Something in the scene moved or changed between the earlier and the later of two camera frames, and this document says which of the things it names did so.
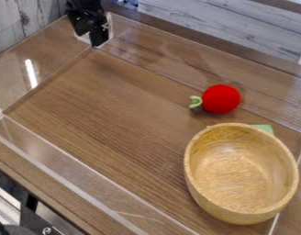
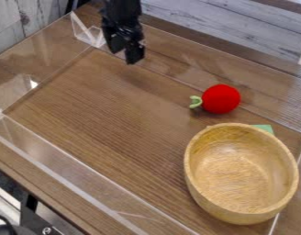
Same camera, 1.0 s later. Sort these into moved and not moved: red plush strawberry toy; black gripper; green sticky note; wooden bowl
Moved: black gripper
Not moved: red plush strawberry toy; wooden bowl; green sticky note
